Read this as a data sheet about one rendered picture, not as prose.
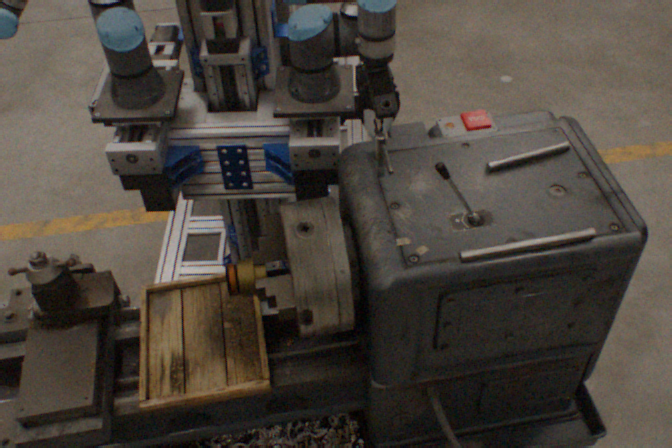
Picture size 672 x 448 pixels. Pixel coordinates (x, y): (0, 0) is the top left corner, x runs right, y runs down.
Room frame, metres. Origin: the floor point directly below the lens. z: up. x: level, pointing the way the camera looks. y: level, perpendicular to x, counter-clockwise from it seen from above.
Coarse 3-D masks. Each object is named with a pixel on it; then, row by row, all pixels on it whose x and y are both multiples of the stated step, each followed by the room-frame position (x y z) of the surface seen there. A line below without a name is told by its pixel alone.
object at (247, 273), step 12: (240, 264) 1.06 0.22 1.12; (252, 264) 1.06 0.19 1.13; (264, 264) 1.07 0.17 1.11; (228, 276) 1.04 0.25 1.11; (240, 276) 1.03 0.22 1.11; (252, 276) 1.03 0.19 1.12; (264, 276) 1.04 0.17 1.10; (228, 288) 1.02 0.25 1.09; (240, 288) 1.02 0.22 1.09; (252, 288) 1.02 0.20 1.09
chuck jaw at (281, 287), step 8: (256, 280) 1.03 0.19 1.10; (264, 280) 1.03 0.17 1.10; (272, 280) 1.03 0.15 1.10; (280, 280) 1.02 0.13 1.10; (288, 280) 1.02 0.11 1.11; (264, 288) 1.01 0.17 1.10; (272, 288) 1.00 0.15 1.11; (280, 288) 1.00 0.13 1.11; (288, 288) 1.00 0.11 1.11; (264, 296) 1.00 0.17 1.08; (272, 296) 0.98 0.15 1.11; (280, 296) 0.97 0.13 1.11; (288, 296) 0.97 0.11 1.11; (272, 304) 0.97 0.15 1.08; (280, 304) 0.95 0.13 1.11; (288, 304) 0.95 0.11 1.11; (280, 312) 0.93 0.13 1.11; (288, 312) 0.94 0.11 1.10; (304, 312) 0.93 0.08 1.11; (280, 320) 0.93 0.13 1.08; (304, 320) 0.92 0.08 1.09
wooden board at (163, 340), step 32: (160, 288) 1.19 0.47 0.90; (192, 288) 1.19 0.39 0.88; (224, 288) 1.19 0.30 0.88; (160, 320) 1.09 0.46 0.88; (192, 320) 1.09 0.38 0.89; (224, 320) 1.08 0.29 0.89; (256, 320) 1.07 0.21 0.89; (160, 352) 1.00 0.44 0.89; (192, 352) 0.99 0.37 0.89; (224, 352) 0.99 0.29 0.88; (256, 352) 0.98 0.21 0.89; (160, 384) 0.91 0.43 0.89; (192, 384) 0.90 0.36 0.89; (256, 384) 0.88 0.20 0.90
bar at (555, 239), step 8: (568, 232) 0.97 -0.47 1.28; (576, 232) 0.97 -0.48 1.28; (584, 232) 0.97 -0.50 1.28; (592, 232) 0.97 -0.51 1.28; (528, 240) 0.95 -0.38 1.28; (536, 240) 0.95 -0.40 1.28; (544, 240) 0.95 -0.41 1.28; (552, 240) 0.95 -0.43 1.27; (560, 240) 0.95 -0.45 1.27; (568, 240) 0.96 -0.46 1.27; (576, 240) 0.96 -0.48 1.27; (480, 248) 0.94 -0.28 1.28; (488, 248) 0.94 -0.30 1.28; (496, 248) 0.94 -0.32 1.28; (504, 248) 0.94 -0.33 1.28; (512, 248) 0.94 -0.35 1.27; (520, 248) 0.94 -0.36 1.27; (528, 248) 0.94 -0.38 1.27; (536, 248) 0.94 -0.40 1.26; (464, 256) 0.92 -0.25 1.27; (472, 256) 0.92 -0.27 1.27; (480, 256) 0.93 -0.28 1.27; (488, 256) 0.93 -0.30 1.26
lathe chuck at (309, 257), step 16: (288, 208) 1.13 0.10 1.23; (304, 208) 1.12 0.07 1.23; (320, 208) 1.12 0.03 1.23; (288, 224) 1.07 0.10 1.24; (320, 224) 1.07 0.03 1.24; (288, 240) 1.03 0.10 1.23; (304, 240) 1.03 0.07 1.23; (320, 240) 1.03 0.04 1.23; (288, 256) 1.04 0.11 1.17; (304, 256) 1.00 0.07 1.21; (320, 256) 1.00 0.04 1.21; (304, 272) 0.97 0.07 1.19; (320, 272) 0.97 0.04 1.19; (304, 288) 0.95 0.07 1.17; (320, 288) 0.95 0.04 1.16; (304, 304) 0.93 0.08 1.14; (320, 304) 0.93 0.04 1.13; (336, 304) 0.93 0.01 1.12; (320, 320) 0.92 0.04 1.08; (336, 320) 0.93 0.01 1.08; (304, 336) 0.93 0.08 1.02
